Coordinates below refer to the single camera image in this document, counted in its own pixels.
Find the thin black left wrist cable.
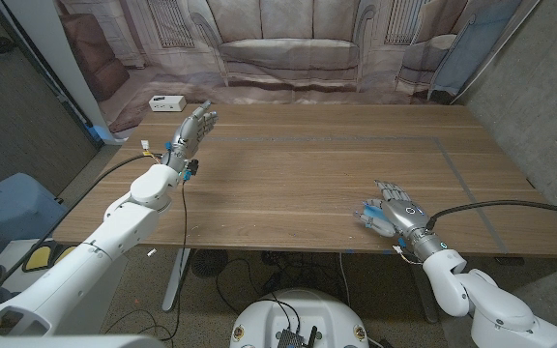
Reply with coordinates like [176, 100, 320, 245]
[160, 179, 189, 343]

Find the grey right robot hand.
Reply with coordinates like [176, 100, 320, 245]
[354, 180, 434, 239]

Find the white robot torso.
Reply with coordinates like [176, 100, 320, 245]
[229, 288, 370, 348]

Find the blue-grey padded seat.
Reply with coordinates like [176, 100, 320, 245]
[0, 172, 70, 257]

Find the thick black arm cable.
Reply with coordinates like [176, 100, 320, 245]
[0, 152, 164, 310]
[425, 199, 557, 231]

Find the blue tape piece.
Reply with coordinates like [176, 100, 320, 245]
[87, 124, 109, 142]

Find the printed sofa room backdrop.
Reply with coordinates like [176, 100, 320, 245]
[55, 0, 541, 134]

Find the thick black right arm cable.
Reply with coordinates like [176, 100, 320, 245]
[425, 199, 557, 231]

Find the black floor cable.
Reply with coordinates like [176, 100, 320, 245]
[214, 255, 279, 315]

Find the round black floor fan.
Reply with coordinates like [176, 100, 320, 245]
[190, 248, 229, 279]

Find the black torso electronics module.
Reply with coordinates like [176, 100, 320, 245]
[276, 326, 319, 348]

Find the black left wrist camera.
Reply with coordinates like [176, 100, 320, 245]
[182, 159, 200, 183]

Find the white door frame post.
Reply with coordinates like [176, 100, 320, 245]
[0, 0, 115, 146]

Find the yellow and black floor object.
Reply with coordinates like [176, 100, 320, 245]
[21, 244, 80, 273]

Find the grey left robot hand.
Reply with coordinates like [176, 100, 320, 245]
[161, 100, 220, 171]

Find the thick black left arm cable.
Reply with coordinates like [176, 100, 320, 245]
[0, 152, 164, 310]

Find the white box device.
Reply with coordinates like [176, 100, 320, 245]
[148, 95, 188, 113]

